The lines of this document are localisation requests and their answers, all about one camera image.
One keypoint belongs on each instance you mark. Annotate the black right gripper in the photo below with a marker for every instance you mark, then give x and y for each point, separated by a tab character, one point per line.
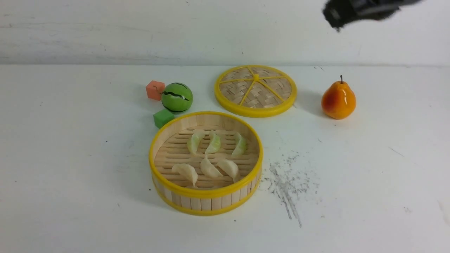
339	13

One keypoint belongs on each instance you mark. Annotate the green dumpling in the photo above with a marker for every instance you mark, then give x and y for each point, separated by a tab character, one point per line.
240	145
214	144
194	141

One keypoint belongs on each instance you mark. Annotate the white dumpling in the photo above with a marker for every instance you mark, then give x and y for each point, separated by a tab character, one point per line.
208	169
230	168
186	171

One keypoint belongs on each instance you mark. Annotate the woven steamer lid yellow rim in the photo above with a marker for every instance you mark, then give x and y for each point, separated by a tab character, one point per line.
255	91

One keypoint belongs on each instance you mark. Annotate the bamboo steamer tray yellow rim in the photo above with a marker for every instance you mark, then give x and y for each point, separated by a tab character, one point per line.
211	196

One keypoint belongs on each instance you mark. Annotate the orange toy pear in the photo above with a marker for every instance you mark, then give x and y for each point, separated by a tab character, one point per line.
339	100

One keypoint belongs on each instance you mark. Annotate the green toy watermelon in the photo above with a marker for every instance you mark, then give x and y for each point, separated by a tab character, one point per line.
177	98

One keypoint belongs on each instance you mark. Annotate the orange cube block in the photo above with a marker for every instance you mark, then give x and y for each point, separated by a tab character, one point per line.
155	89

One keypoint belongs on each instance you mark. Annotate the green cube block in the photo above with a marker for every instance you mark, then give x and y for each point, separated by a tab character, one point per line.
162	117

